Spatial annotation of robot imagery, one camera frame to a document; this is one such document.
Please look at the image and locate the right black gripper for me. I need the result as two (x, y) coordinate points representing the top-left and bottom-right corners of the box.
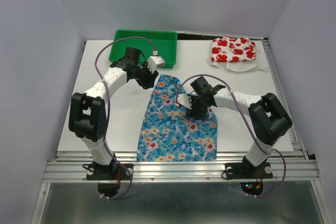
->
(186, 94), (208, 119)

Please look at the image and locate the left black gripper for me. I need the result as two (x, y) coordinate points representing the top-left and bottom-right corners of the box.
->
(134, 61), (159, 90)

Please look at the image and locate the blue floral skirt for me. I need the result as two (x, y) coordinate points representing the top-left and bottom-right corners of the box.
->
(136, 74), (217, 162)

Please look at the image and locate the red poppy white skirt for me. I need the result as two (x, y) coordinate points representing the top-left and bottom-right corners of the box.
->
(210, 36), (257, 63)

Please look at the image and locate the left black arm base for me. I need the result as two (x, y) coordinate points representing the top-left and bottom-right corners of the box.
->
(82, 161), (130, 181)

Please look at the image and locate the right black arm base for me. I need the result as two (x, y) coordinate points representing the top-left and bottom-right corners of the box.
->
(222, 162), (273, 181)

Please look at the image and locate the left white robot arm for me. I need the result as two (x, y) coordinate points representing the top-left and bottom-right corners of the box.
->
(68, 47), (165, 179)

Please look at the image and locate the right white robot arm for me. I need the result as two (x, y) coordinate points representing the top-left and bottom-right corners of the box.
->
(175, 74), (292, 178)

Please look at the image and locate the green plastic tray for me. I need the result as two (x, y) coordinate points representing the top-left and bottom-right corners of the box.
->
(109, 29), (177, 69)

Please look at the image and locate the white crumpled skirt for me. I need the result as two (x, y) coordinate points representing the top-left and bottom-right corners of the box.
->
(206, 39), (270, 73)

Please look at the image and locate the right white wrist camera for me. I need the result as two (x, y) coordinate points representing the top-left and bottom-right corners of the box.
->
(175, 94), (192, 109)

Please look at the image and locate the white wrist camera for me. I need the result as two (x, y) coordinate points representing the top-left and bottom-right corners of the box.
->
(175, 94), (192, 109)
(147, 56), (165, 73)

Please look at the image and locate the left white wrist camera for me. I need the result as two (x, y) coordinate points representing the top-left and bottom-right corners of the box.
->
(147, 56), (165, 73)

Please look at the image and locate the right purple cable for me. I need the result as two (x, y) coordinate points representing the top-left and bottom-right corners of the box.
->
(175, 74), (287, 199)

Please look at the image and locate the purple cable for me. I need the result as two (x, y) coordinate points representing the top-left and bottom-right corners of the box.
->
(175, 74), (287, 199)
(94, 36), (160, 200)

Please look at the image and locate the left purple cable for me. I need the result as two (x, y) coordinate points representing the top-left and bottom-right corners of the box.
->
(94, 36), (160, 200)

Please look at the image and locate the aluminium rail frame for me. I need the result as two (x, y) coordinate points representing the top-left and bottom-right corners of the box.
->
(31, 31), (329, 224)

